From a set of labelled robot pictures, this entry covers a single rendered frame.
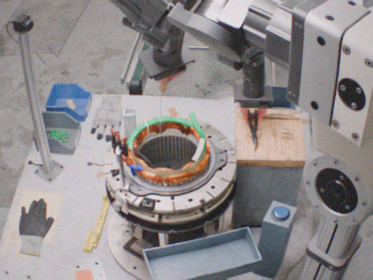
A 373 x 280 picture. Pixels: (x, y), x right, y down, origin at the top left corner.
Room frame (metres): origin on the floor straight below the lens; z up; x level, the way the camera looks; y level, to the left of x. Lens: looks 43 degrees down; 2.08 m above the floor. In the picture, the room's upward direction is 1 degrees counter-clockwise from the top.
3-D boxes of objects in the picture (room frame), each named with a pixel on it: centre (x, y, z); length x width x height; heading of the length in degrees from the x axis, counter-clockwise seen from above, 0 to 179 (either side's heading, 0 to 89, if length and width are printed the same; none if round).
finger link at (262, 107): (1.13, -0.17, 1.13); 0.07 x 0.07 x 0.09; 86
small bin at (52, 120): (1.39, 0.45, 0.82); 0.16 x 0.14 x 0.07; 83
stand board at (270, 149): (1.10, -0.22, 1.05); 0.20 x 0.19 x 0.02; 176
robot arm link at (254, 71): (1.14, -0.16, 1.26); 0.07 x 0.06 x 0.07; 46
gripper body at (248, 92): (1.13, -0.17, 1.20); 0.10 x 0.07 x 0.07; 86
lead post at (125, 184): (0.89, 0.14, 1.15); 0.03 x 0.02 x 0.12; 171
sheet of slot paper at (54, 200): (1.01, 0.50, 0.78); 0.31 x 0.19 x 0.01; 173
